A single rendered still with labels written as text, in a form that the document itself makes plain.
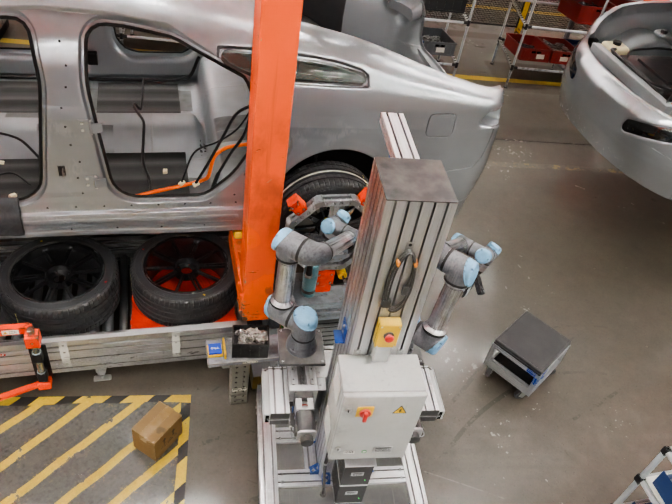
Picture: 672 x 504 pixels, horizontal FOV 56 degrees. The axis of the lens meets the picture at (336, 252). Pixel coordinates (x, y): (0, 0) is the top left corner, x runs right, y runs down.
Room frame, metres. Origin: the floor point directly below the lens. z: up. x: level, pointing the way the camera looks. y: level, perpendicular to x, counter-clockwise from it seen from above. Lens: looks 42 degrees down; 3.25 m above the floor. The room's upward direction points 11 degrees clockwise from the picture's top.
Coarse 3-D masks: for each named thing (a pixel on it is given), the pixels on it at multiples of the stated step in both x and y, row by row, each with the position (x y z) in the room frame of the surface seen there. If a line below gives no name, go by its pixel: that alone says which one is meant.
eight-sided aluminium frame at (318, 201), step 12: (312, 204) 2.78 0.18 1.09; (324, 204) 2.79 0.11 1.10; (336, 204) 2.82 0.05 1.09; (348, 204) 2.84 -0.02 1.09; (360, 204) 2.87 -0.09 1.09; (288, 216) 2.78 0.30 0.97; (300, 216) 2.75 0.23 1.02; (348, 252) 2.92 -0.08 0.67; (300, 264) 2.76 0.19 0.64; (324, 264) 2.83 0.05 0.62; (336, 264) 2.85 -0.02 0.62; (348, 264) 2.87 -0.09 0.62
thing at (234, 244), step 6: (228, 240) 2.97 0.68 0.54; (234, 240) 2.82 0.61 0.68; (240, 240) 2.83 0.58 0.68; (234, 246) 2.77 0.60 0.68; (240, 246) 2.78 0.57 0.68; (234, 252) 2.72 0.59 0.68; (240, 252) 2.67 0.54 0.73; (234, 258) 2.70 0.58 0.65; (240, 258) 2.63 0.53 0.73; (234, 264) 2.69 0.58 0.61; (234, 270) 2.68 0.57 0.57; (234, 276) 2.67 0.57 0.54
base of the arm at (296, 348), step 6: (288, 336) 2.02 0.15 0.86; (288, 342) 1.98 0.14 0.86; (294, 342) 1.96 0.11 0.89; (300, 342) 1.95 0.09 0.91; (306, 342) 1.95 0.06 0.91; (312, 342) 1.98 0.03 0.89; (288, 348) 1.96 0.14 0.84; (294, 348) 1.95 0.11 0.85; (300, 348) 1.94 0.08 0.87; (306, 348) 1.95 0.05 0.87; (312, 348) 1.98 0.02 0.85; (294, 354) 1.93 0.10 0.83; (300, 354) 1.93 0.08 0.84; (306, 354) 1.94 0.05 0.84; (312, 354) 1.96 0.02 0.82
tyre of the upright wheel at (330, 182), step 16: (288, 176) 3.00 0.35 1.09; (320, 176) 2.94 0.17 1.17; (336, 176) 2.96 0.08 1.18; (352, 176) 3.03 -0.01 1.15; (288, 192) 2.88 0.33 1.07; (304, 192) 2.84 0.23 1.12; (320, 192) 2.87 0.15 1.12; (336, 192) 2.90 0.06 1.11; (352, 192) 2.93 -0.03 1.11; (288, 208) 2.81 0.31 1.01
